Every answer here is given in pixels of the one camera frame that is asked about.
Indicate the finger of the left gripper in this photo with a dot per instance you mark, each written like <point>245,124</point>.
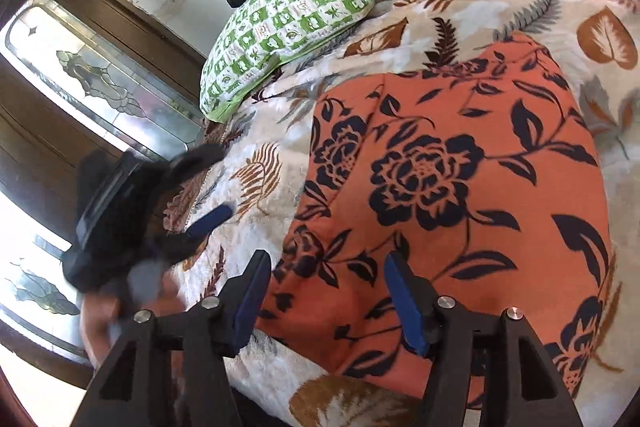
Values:
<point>191,163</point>
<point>175,248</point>

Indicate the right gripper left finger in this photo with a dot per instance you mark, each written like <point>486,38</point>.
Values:
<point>169,371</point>

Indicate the person left hand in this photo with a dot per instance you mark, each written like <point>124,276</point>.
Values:
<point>101,311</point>

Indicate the leaf print fleece blanket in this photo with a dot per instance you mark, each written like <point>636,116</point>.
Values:
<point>267,143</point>

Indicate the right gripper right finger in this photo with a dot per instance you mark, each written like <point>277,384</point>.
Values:
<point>521,385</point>

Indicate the orange floral blouse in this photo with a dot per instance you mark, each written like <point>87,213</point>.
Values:
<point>483,176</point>

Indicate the stained glass wooden door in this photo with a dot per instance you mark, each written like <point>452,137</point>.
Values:
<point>78,77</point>

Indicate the green white patterned pillow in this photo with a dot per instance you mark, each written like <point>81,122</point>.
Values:
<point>262,35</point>

